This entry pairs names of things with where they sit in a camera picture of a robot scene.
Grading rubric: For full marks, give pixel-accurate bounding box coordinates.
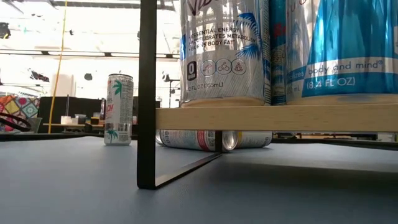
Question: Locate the white column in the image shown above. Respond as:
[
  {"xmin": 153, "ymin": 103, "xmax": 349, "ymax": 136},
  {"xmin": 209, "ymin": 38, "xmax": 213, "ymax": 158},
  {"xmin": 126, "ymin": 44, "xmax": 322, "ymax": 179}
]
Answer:
[{"xmin": 51, "ymin": 73, "xmax": 77, "ymax": 98}]

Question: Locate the wooden desk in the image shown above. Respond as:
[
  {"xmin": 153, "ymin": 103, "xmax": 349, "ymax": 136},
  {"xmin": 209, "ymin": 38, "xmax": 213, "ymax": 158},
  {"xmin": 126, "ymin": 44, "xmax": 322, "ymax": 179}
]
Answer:
[{"xmin": 42, "ymin": 123, "xmax": 105, "ymax": 129}]

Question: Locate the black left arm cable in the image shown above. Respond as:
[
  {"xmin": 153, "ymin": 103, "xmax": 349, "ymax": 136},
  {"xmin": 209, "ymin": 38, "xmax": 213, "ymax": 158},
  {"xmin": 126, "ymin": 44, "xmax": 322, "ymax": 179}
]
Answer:
[{"xmin": 0, "ymin": 111, "xmax": 32, "ymax": 132}]

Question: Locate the black ceiling device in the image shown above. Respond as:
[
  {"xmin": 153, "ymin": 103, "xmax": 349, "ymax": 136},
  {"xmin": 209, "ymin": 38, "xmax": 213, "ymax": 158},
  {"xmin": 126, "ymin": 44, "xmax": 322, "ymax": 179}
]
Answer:
[{"xmin": 0, "ymin": 22, "xmax": 12, "ymax": 40}]

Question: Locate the black cabinet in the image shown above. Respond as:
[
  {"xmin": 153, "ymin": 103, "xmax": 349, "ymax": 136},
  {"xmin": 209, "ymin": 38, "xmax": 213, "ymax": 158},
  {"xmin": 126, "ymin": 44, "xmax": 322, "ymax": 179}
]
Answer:
[{"xmin": 37, "ymin": 96, "xmax": 106, "ymax": 134}]

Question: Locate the wooden shelf black metal frame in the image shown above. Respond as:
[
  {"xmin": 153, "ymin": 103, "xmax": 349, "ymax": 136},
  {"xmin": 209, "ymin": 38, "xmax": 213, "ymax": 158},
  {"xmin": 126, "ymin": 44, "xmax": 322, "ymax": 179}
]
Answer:
[{"xmin": 136, "ymin": 0, "xmax": 398, "ymax": 190}]

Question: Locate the blue silver Red Bull can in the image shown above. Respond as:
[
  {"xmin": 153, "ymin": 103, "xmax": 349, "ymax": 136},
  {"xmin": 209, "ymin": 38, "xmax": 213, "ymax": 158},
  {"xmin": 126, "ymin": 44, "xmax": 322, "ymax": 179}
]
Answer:
[
  {"xmin": 269, "ymin": 0, "xmax": 289, "ymax": 106},
  {"xmin": 285, "ymin": 0, "xmax": 398, "ymax": 105}
]

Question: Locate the colourful patterned cloth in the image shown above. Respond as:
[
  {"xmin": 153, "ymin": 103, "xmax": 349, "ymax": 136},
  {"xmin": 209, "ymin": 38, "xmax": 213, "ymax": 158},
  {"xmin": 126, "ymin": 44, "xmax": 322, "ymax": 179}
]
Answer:
[{"xmin": 0, "ymin": 95, "xmax": 40, "ymax": 133}]

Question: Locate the white Celsius Arctic Vibe can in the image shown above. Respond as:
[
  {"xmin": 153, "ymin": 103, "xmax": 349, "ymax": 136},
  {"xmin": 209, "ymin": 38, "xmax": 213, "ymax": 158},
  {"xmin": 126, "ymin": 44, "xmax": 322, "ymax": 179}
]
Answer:
[{"xmin": 179, "ymin": 0, "xmax": 272, "ymax": 108}]

